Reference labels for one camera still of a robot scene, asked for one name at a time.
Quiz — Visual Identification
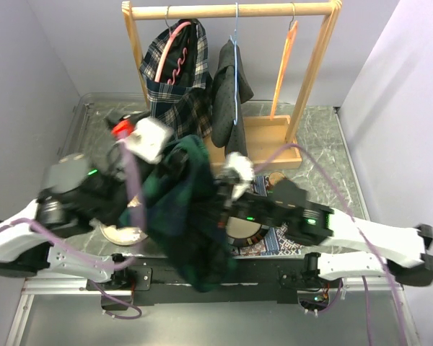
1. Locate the small orange cup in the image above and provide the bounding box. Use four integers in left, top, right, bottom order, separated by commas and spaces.
268, 172, 286, 185

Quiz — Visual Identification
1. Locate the clear plastic bin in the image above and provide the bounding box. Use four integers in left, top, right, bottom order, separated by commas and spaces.
59, 93, 147, 170

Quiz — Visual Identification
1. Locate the cream floral plate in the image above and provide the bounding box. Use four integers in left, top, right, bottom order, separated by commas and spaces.
98, 196, 147, 247

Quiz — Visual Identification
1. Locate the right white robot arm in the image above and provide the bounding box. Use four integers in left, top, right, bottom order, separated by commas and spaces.
209, 178, 433, 288

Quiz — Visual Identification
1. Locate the green plaid skirt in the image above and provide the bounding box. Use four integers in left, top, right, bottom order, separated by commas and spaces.
136, 135, 233, 273

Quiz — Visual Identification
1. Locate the navy beige plaid skirt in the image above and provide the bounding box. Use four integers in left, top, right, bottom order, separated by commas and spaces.
139, 19, 212, 138

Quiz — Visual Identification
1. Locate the orange clothes hanger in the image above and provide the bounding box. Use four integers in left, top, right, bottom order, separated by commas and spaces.
269, 3, 298, 120

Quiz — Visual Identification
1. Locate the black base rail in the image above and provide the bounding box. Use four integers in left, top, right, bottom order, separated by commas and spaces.
86, 253, 342, 312

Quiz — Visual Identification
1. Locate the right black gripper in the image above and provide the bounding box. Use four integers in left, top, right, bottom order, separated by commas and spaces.
185, 174, 287, 229

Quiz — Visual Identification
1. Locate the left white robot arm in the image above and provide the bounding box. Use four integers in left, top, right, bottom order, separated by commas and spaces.
0, 149, 188, 290

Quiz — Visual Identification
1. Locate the pink clothes hanger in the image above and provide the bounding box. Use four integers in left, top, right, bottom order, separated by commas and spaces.
154, 19, 198, 87

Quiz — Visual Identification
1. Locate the dark rimmed beige plate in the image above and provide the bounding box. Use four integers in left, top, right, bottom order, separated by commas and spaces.
226, 217, 270, 248

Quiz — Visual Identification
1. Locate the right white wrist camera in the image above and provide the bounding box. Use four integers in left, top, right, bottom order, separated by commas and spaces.
221, 152, 255, 201

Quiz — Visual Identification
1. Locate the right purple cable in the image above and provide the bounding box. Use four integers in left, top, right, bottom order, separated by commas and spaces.
252, 143, 408, 346

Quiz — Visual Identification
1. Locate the wooden clothes rack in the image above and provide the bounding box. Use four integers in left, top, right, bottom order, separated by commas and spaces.
121, 1, 342, 164

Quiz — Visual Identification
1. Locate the patterned placemat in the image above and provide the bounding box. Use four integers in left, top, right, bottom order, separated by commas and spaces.
230, 175, 306, 257

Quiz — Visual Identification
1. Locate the grey dotted garment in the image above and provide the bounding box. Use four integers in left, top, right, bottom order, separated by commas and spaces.
211, 40, 254, 156

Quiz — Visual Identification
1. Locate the blue wire hanger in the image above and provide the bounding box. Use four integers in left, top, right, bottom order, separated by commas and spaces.
230, 2, 239, 126

